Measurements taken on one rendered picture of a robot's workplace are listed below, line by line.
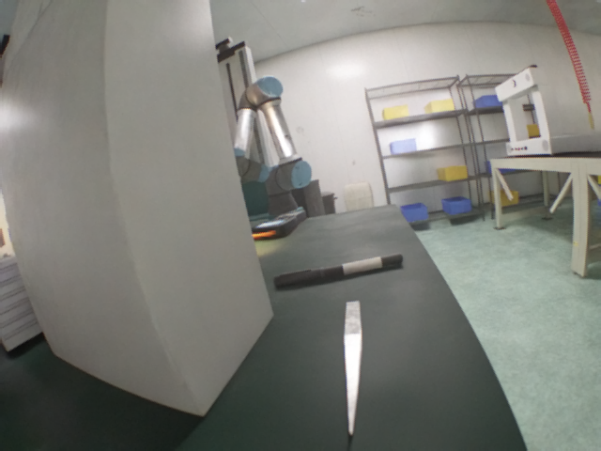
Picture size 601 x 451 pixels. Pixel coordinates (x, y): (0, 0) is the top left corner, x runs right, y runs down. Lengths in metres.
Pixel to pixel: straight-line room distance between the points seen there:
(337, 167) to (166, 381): 3.59
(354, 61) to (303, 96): 0.88
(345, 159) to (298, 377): 3.55
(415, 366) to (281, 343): 0.09
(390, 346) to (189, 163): 0.16
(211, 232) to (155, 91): 0.09
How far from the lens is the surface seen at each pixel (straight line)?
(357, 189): 3.28
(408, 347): 0.17
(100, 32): 0.15
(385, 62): 3.94
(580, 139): 2.45
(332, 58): 3.99
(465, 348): 0.16
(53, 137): 0.18
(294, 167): 1.17
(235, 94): 1.71
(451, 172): 3.33
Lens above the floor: 0.85
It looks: 9 degrees down
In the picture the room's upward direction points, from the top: 12 degrees counter-clockwise
